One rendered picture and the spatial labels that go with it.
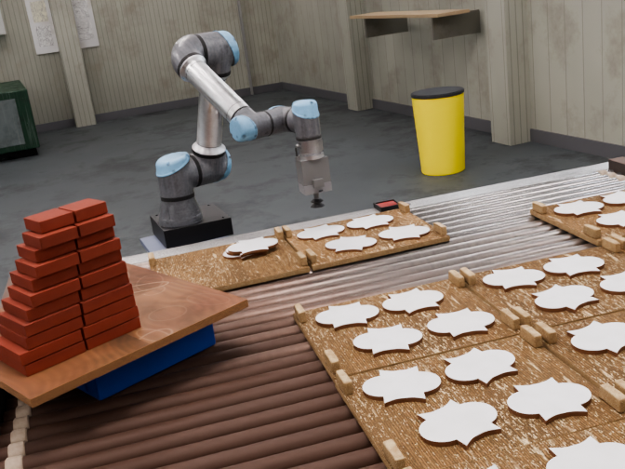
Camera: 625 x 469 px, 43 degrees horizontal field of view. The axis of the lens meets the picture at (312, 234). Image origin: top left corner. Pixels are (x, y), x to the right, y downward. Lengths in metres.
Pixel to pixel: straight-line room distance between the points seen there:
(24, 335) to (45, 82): 11.33
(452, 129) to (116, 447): 5.38
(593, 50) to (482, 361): 5.51
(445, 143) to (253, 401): 5.23
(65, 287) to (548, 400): 0.90
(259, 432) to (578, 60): 5.92
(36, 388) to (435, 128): 5.38
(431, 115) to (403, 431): 5.33
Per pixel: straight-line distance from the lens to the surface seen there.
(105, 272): 1.61
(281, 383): 1.61
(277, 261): 2.23
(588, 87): 7.02
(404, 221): 2.45
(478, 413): 1.40
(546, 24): 7.35
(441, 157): 6.66
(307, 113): 2.29
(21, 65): 12.79
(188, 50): 2.53
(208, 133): 2.72
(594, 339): 1.64
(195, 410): 1.59
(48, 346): 1.58
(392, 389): 1.48
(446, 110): 6.57
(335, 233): 2.38
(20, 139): 10.67
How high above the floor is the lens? 1.67
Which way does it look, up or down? 18 degrees down
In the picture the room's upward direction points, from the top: 8 degrees counter-clockwise
